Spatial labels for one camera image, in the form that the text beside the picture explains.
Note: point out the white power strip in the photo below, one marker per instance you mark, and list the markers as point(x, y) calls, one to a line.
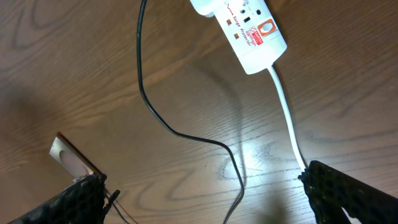
point(250, 29)

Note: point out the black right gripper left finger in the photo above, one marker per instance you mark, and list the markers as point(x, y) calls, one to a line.
point(84, 202)

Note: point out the gold Galaxy smartphone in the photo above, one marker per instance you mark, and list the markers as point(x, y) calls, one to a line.
point(72, 159)

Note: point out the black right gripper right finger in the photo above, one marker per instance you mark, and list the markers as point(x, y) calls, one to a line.
point(335, 197)

